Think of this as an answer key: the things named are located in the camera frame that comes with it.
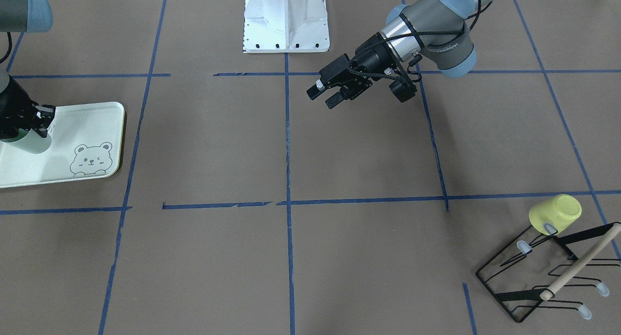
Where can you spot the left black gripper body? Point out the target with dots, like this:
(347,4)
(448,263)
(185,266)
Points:
(372,55)

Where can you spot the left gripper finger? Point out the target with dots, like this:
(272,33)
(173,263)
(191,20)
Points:
(319,88)
(337,98)

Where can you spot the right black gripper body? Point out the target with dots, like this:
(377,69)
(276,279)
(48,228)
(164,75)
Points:
(14,112)

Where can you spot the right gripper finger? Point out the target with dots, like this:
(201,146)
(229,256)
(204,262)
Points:
(43,116)

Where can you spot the pale green cup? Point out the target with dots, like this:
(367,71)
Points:
(32,142)

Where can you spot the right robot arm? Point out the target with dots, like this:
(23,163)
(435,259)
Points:
(24,16)

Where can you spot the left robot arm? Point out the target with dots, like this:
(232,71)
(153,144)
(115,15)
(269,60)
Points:
(438,30)

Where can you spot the white bear print tray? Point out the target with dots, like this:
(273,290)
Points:
(86,143)

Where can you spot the yellow cup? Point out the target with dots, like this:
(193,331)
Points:
(555,214)

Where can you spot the wooden dowel rod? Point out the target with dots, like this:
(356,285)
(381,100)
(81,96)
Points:
(609,234)

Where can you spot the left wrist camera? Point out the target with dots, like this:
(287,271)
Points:
(403,88)

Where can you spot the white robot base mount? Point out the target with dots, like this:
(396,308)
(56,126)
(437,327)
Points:
(280,26)

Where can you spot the black wire cup rack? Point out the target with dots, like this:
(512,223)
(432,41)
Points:
(531,261)

